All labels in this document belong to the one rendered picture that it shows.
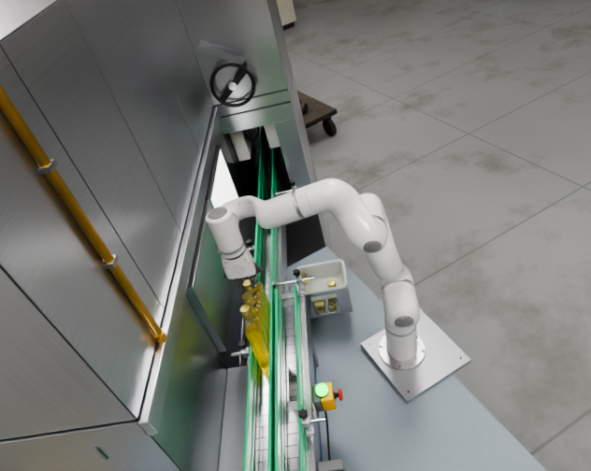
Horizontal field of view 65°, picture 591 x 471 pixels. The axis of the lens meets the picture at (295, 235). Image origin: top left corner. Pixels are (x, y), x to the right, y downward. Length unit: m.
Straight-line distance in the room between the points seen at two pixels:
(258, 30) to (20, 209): 1.56
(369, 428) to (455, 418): 0.32
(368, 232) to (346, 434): 0.86
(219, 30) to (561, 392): 2.47
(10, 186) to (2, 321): 0.23
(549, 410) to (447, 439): 1.06
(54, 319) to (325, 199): 0.76
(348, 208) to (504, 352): 1.85
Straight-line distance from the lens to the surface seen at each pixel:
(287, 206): 1.36
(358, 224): 1.35
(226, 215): 1.43
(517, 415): 2.81
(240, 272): 1.57
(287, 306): 1.90
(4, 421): 1.26
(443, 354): 2.03
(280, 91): 2.34
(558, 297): 3.31
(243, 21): 2.24
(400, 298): 1.65
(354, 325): 2.16
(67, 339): 0.96
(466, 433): 1.89
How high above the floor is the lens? 2.45
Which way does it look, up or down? 39 degrees down
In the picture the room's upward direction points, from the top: 16 degrees counter-clockwise
